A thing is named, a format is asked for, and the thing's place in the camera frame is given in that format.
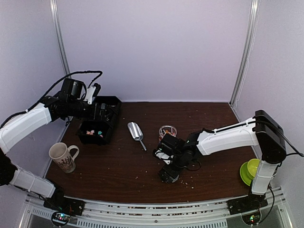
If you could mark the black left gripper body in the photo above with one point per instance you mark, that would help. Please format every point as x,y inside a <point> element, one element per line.
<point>91,115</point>

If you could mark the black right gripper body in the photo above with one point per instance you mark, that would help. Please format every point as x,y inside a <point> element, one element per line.
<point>174,173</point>

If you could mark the black three-compartment candy tray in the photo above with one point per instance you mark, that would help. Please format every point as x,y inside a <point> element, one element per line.
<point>98,130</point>

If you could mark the clear plastic jar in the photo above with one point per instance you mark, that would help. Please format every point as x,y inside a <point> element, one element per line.
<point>167,129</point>

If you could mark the silver metal scoop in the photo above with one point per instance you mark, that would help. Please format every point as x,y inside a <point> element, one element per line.
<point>136,133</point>

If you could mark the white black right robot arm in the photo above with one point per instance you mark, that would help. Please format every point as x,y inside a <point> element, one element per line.
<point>260,130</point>

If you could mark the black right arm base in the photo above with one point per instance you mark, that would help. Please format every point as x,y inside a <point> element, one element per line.
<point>249,207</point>

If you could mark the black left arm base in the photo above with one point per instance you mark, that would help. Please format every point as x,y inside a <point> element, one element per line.
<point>65,208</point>

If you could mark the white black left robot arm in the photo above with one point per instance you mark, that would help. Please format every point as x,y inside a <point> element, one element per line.
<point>73,100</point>

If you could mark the beige patterned ceramic mug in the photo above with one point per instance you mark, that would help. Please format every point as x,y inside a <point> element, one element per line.
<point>64,156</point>

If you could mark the green saucer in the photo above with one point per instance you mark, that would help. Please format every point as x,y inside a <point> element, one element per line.
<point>246,177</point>

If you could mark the green bowl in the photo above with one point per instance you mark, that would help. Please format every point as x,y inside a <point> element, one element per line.
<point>252,167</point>

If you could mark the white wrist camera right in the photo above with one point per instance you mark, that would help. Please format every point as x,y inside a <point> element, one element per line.
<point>162,156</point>

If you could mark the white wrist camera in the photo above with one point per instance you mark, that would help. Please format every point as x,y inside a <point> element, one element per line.
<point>162,156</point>
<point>92,92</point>

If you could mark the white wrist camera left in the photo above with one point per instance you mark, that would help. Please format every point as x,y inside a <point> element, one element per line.
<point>92,92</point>

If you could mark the aluminium corner post left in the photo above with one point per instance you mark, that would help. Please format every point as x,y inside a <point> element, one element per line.
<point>60,41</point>

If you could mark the aluminium corner post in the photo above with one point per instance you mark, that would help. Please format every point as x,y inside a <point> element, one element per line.
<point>60,41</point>
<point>251,28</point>

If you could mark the aluminium corner post right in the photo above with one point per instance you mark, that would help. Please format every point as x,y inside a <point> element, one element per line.
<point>251,28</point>

